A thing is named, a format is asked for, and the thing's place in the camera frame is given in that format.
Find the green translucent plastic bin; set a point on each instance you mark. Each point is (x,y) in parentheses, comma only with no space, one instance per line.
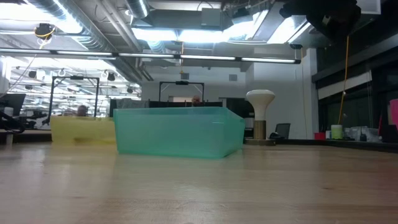
(177,133)

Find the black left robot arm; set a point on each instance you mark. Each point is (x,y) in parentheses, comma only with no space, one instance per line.
(14,124)

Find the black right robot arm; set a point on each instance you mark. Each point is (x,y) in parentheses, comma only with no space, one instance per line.
(332,15)

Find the green white container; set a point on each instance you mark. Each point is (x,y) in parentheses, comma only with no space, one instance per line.
(336,132)

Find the person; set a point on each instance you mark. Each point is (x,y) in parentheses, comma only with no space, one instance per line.
(82,110)
(196,100)

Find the grey ceiling box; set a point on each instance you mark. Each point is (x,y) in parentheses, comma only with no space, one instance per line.
(211,17)

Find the black office chair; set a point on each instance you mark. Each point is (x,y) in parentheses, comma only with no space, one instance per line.
(283,130)

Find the red translucent plastic bin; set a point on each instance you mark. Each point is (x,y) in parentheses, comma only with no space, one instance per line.
(395,113)

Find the computer monitor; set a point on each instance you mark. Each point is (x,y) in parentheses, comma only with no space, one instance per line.
(14,101)

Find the yellow translucent plastic bin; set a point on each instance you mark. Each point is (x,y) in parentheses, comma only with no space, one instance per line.
(81,130)

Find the black overhead light bar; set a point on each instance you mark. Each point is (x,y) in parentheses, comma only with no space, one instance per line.
(205,58)

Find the distant black rig frame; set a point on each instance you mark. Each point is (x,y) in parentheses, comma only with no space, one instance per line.
(182,82)
(97,99)

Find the silver long air duct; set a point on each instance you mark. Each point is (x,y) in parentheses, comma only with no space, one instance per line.
(84,25)

